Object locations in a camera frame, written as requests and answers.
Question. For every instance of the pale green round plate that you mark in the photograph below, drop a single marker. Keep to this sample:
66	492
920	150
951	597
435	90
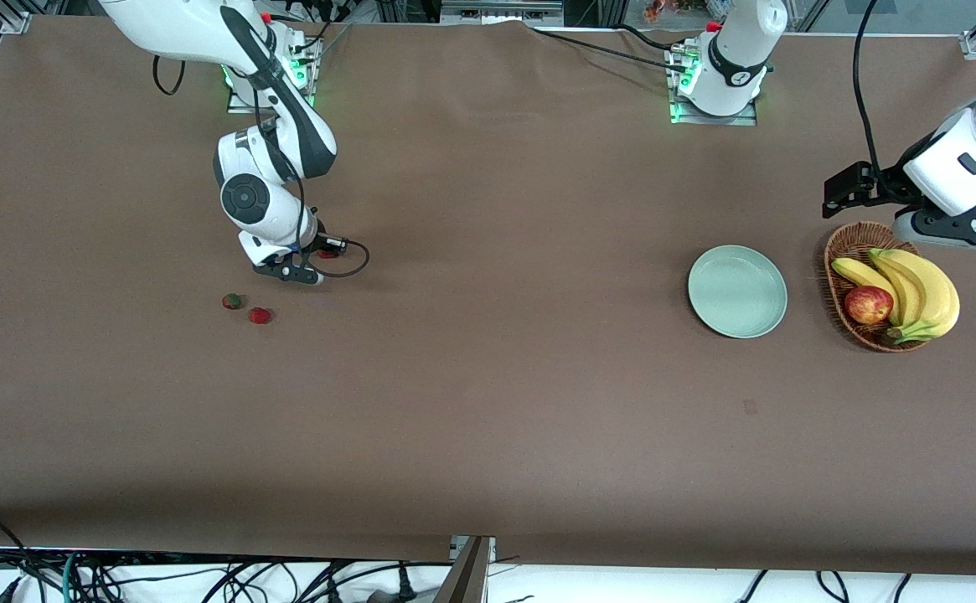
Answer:
730	293

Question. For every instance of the metal corner bracket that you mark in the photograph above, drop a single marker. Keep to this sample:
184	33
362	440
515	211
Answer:
17	23

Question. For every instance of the red apple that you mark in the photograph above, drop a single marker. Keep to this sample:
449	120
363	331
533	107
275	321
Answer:
869	306

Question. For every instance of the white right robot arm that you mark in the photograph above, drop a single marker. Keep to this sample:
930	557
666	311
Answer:
169	29

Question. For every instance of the brown wicker basket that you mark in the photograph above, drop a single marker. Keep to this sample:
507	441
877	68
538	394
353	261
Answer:
852	243

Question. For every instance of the short yellow banana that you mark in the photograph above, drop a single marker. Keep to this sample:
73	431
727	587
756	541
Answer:
859	271

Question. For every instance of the grey electronics box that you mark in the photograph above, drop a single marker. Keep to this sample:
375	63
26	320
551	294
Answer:
500	10

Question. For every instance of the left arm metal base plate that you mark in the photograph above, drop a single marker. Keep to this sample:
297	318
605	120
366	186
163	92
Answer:
730	120

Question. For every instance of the orange background item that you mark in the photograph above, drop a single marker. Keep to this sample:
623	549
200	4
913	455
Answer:
655	10

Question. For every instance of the large table cover sheet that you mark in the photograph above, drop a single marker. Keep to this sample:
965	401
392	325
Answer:
454	402

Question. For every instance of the black power plug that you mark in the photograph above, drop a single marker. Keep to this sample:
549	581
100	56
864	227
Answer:
406	586

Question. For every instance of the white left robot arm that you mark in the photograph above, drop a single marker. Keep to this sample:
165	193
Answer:
735	50

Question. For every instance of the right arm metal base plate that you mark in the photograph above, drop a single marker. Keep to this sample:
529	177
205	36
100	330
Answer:
240	105

